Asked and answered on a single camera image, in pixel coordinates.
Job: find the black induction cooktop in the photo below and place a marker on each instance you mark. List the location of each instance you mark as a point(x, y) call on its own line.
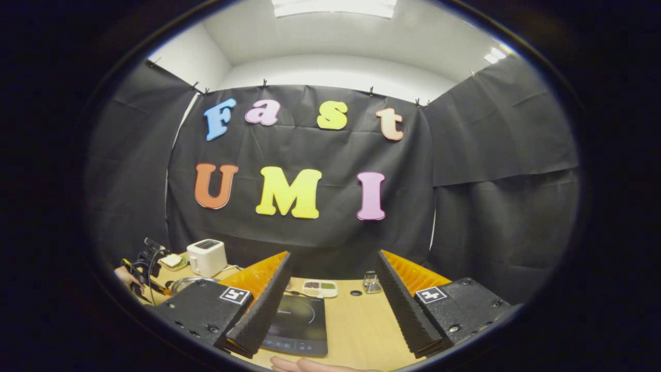
point(304, 325)

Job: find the sandwich with lettuce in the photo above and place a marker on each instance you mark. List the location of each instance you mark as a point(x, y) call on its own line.
point(171, 260)

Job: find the stainless steel pot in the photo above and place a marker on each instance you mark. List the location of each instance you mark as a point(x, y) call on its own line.
point(188, 283)

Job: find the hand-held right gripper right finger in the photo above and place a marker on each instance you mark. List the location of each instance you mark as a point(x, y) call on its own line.
point(405, 310)

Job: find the large ceiling light panel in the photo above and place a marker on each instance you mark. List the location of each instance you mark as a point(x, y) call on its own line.
point(333, 8)

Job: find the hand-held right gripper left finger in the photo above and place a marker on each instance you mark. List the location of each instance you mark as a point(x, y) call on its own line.
point(263, 310)

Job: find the pale green sandwich tray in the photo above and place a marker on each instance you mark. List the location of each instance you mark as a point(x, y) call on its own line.
point(182, 267)

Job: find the white toaster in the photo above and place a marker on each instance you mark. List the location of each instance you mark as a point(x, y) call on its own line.
point(206, 261)

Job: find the white divided grain dish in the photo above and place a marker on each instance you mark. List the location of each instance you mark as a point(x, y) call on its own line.
point(320, 290)

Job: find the small ceiling light panel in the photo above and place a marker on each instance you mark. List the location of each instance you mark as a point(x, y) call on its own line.
point(496, 55)

